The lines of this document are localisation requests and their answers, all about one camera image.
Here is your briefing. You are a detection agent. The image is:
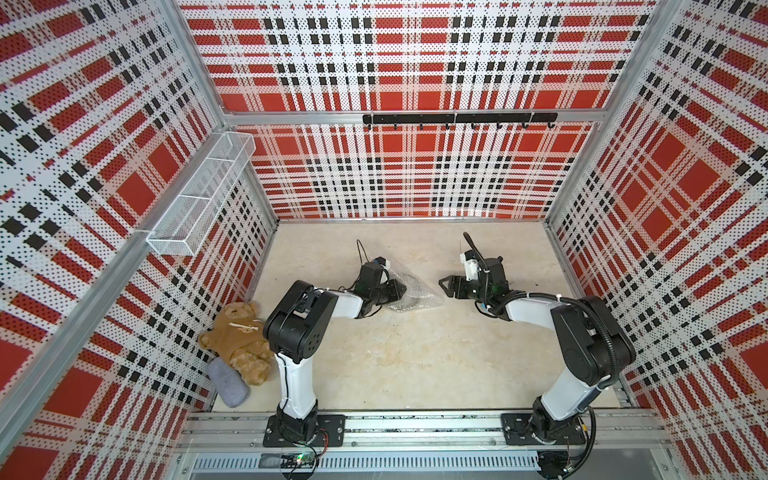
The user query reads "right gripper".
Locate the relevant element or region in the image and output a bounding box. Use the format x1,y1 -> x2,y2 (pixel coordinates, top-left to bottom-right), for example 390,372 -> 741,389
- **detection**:
438,274 -> 490,304

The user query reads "clear bubble wrap sheet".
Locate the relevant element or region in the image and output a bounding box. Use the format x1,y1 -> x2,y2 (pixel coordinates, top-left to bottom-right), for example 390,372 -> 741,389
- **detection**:
386,270 -> 444,313

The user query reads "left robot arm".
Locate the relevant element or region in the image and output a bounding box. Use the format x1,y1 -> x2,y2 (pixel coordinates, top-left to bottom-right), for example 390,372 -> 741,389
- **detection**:
264,257 -> 407,445

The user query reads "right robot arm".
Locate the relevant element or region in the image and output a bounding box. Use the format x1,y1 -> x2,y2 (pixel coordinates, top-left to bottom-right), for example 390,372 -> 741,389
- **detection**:
438,252 -> 636,444

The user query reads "brown teddy bear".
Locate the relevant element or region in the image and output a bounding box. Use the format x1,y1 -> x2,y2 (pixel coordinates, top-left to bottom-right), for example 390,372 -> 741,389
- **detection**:
198,302 -> 274,386

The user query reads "grey cloth pouch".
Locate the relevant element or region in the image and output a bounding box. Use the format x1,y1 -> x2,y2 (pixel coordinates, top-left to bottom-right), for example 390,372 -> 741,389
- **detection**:
207,357 -> 250,408

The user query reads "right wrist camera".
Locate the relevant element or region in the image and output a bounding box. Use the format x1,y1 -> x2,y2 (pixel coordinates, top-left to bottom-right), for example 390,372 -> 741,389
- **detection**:
460,250 -> 483,281

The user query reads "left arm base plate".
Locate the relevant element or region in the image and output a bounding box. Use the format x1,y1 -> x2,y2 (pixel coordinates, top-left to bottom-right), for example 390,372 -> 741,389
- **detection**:
262,414 -> 346,449

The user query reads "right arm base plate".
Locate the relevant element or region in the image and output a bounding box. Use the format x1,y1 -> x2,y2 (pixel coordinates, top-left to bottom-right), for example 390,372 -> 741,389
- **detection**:
501,411 -> 587,446

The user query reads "black wall hook rail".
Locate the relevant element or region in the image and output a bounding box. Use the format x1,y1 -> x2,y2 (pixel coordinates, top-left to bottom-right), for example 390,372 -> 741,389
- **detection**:
362,112 -> 559,127

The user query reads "white wire mesh basket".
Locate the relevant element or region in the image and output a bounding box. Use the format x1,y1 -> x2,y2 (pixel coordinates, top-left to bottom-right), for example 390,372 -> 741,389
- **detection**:
147,131 -> 255,257

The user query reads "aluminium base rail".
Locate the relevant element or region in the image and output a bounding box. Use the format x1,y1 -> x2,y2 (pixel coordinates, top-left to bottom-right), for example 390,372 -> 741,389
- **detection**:
168,408 -> 685,479

